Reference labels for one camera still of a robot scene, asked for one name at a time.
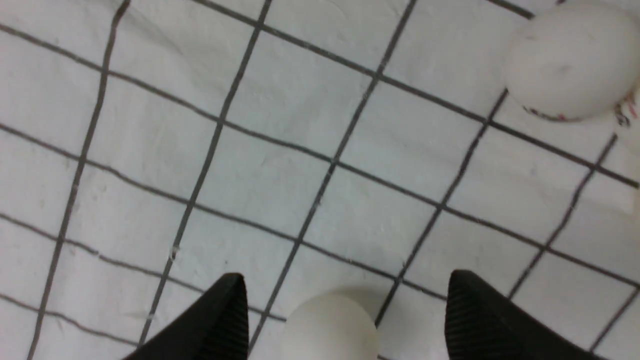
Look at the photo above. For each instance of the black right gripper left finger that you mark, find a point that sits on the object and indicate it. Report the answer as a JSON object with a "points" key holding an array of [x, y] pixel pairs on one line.
{"points": [[215, 327]]}

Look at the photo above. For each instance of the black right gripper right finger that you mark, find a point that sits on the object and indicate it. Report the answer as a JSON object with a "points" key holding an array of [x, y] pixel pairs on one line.
{"points": [[482, 324]]}

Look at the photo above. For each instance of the white ping-pong ball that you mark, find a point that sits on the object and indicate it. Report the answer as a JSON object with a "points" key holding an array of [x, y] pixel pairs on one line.
{"points": [[329, 327], [575, 60]]}

